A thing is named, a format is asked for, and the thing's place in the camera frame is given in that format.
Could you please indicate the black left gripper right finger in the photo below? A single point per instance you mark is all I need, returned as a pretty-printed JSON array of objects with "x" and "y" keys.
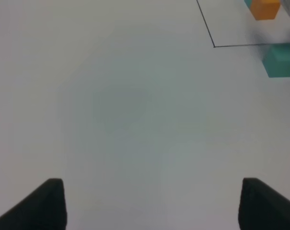
[{"x": 262, "y": 208}]

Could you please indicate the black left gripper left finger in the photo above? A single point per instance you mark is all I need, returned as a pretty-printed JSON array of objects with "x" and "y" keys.
[{"x": 43, "y": 209}]

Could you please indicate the template orange cube block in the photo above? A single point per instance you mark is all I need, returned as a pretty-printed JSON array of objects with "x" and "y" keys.
[{"x": 264, "y": 9}]

